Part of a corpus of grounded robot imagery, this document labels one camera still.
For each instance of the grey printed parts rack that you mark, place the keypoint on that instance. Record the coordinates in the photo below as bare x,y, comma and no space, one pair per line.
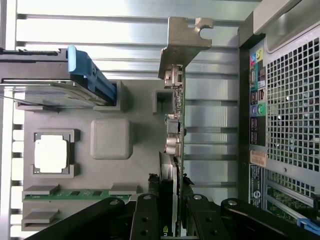
145,140

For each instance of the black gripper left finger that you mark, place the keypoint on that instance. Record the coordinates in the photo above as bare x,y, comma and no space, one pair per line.
146,217

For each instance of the hard disk in blue caddy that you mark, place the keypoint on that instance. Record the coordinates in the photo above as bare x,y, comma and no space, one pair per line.
37,72

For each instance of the silver CPU chip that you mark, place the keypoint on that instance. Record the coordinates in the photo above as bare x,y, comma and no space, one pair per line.
51,153

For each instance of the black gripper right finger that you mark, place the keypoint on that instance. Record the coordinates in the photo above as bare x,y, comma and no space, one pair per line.
207,222

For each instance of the open black PC case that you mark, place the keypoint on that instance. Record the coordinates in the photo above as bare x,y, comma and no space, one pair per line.
290,100

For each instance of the green RAM stick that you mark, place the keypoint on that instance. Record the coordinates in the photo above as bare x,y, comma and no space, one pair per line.
82,195

